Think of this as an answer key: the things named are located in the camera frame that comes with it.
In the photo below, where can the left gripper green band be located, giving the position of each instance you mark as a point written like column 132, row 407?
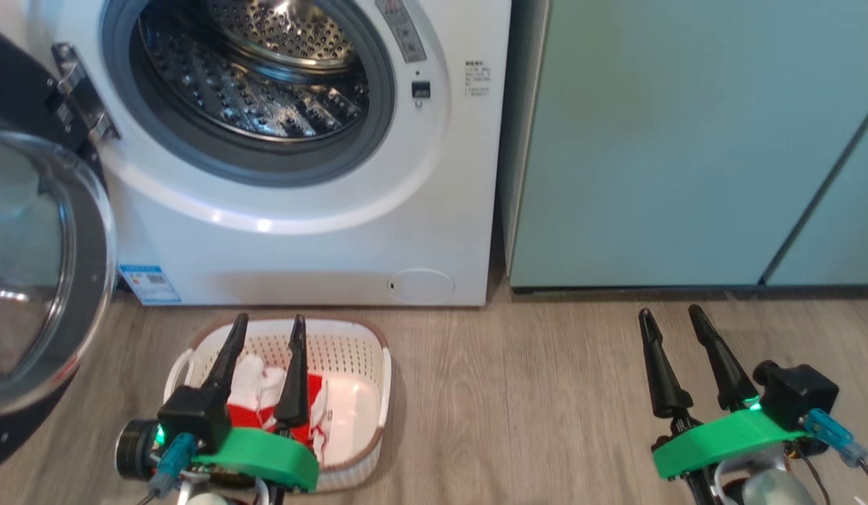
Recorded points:
column 266, row 456

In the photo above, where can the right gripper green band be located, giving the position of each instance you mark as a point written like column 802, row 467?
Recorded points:
column 721, row 438

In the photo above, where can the round dark glass washer door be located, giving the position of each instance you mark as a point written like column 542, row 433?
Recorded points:
column 27, row 280

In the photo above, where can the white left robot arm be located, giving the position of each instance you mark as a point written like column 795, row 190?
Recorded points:
column 209, row 498

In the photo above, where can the white front-load washing machine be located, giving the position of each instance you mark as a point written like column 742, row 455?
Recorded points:
column 301, row 252

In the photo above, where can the perforated steel washing machine drum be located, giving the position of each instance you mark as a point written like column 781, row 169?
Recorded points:
column 266, row 91

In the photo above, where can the white perforated laundry basket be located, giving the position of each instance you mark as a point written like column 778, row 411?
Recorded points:
column 364, row 351

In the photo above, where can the blue energy label sticker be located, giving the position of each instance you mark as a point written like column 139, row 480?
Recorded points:
column 150, row 284

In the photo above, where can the round white filter cover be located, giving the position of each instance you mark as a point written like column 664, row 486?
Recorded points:
column 420, row 286

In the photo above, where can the teal cabinet right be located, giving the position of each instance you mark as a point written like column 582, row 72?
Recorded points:
column 651, row 140

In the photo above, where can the grey warning label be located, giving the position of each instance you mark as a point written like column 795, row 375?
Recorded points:
column 402, row 31

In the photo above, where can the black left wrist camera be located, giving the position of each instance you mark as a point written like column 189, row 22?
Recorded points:
column 192, row 414

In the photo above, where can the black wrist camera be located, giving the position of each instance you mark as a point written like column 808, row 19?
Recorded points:
column 192, row 414
column 798, row 396

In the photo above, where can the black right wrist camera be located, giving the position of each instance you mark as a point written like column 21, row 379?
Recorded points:
column 798, row 396

